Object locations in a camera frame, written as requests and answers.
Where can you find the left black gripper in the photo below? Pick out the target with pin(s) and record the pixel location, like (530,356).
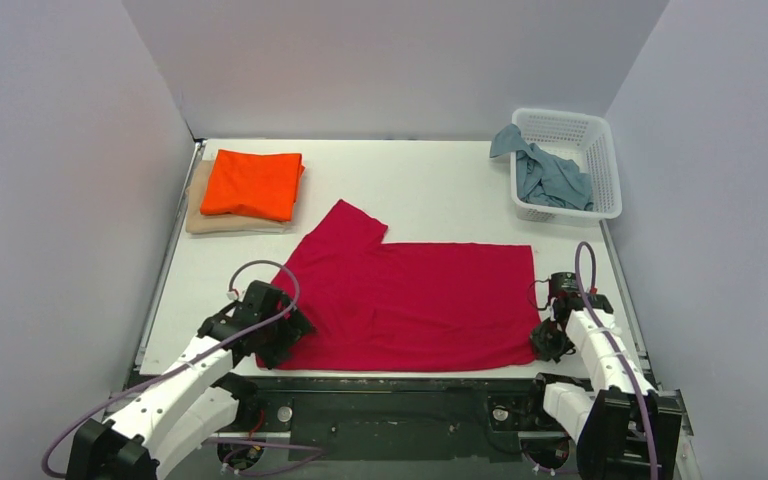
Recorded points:
(285,333)

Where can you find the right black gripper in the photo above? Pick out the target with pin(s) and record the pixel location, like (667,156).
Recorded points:
(549,337)

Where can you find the red t shirt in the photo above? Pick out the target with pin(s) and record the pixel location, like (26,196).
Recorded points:
(407,307)

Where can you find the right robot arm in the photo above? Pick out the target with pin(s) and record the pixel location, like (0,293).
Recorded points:
(609,391)

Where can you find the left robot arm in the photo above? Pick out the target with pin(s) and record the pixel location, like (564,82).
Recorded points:
(197,396)

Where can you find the folded beige t shirt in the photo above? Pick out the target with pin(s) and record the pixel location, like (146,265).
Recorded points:
(197,223)

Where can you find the folded orange t shirt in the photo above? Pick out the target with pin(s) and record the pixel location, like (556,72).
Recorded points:
(263,186)

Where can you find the grey-blue t shirt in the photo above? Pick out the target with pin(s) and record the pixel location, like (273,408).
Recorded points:
(542,178)

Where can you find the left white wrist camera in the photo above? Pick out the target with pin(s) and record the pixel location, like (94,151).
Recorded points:
(233,295)

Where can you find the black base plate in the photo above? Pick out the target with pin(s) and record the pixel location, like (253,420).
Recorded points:
(360,419)

